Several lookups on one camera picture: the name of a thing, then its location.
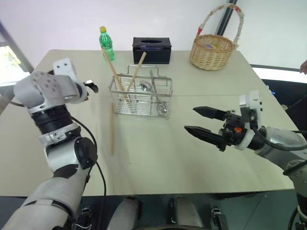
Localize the wicker basket with handle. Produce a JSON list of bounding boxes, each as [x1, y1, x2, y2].
[[189, 3, 246, 71]]

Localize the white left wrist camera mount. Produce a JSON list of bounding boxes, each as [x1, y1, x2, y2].
[[52, 57, 90, 104]]

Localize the green plastic bottle yellow cap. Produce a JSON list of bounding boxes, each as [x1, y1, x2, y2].
[[99, 26, 116, 62]]

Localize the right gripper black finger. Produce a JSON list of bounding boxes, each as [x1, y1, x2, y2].
[[192, 106, 227, 121], [184, 125, 226, 147]]

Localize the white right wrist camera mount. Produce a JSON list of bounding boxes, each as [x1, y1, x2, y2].
[[236, 90, 264, 150]]

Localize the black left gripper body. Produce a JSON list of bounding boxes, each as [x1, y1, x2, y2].
[[83, 80, 99, 94]]

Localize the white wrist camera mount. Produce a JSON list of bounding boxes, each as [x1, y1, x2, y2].
[[236, 90, 264, 150], [52, 57, 90, 104]]

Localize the black tissue box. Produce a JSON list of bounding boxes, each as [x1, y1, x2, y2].
[[132, 36, 173, 65]]

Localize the black side table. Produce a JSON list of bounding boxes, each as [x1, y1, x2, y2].
[[249, 64, 307, 135]]

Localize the grey window frame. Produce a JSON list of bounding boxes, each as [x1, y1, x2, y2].
[[0, 20, 35, 87]]

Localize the wooden chopstick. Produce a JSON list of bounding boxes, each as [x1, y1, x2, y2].
[[109, 103, 115, 155], [101, 46, 129, 100], [126, 51, 148, 92]]

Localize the metal wire basket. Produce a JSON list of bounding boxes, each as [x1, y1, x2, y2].
[[109, 65, 174, 120]]

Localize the black block with metal clip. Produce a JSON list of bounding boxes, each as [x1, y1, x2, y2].
[[210, 206, 229, 230], [77, 206, 93, 227]]

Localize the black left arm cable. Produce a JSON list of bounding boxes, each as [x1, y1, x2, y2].
[[71, 116, 107, 230]]

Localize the dark door frame strip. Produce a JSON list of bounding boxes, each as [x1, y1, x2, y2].
[[215, 0, 235, 37]]

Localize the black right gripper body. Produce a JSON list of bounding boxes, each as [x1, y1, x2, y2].
[[217, 110, 248, 152]]

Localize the metal spoon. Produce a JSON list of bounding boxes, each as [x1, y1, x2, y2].
[[124, 80, 152, 104], [149, 70, 169, 114]]

